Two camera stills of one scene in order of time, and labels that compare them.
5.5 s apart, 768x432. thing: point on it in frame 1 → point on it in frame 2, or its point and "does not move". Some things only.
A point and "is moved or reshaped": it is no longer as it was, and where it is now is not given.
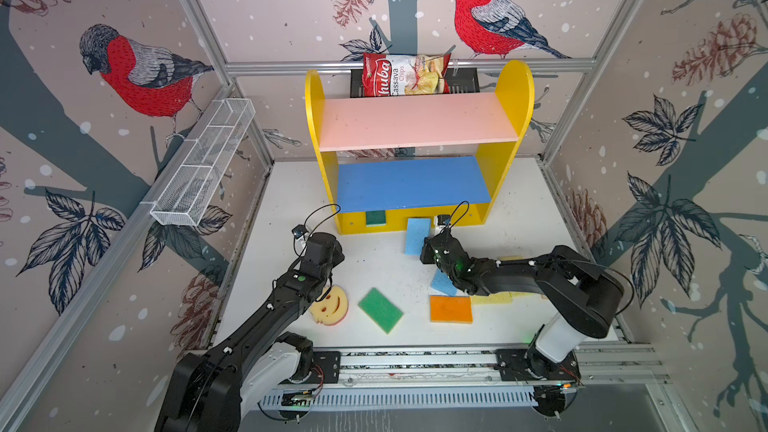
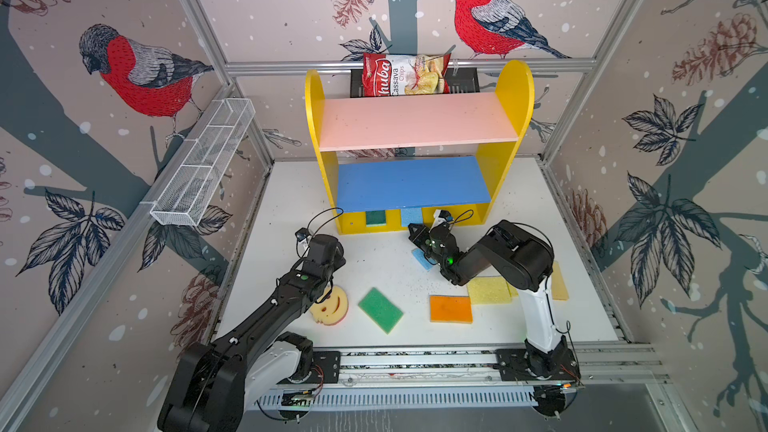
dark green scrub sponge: x=375 y=218 does not move
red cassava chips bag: x=406 y=74 does not move
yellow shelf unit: x=377 y=197 does not move
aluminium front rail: x=615 y=363 does not move
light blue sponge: x=443 y=282 is moved or reshaped
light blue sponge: x=418 y=229 is moved or reshaped
